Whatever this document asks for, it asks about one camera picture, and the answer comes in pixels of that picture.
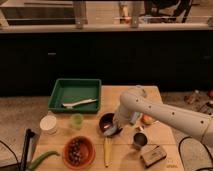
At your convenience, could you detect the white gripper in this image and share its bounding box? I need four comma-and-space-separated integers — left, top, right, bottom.
113, 107, 131, 128

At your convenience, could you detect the grey towel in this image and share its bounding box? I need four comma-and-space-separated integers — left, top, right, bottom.
104, 125, 121, 137

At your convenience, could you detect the purple bowl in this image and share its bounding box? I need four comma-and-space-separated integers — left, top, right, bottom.
99, 113, 122, 137

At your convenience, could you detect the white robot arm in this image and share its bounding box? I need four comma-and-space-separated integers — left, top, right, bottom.
113, 85, 213, 148

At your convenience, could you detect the orange bowl with beads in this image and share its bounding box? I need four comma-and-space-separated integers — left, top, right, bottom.
62, 136, 96, 170

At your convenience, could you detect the blue sponge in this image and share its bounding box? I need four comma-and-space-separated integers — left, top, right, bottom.
130, 112, 141, 125

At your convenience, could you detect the orange peach fruit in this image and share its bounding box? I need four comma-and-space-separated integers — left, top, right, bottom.
141, 114, 155, 125

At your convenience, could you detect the metal cup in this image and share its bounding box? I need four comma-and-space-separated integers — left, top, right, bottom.
133, 133, 148, 150

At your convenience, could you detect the green plastic cup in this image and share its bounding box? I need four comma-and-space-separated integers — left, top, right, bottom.
70, 114, 84, 130

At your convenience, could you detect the brown wooden block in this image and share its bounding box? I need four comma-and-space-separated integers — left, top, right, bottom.
140, 145, 167, 168

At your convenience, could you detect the white utensil in tray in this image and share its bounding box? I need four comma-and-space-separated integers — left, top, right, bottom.
62, 99, 97, 108

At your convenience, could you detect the green plastic tray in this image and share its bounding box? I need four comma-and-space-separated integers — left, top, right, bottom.
48, 78, 102, 114

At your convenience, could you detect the white round container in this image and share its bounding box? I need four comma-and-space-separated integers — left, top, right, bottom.
40, 115, 57, 134

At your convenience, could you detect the black stand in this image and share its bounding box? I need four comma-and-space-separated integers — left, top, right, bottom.
20, 129, 35, 171

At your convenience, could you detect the black cable right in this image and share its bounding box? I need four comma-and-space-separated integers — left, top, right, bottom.
178, 135, 213, 171

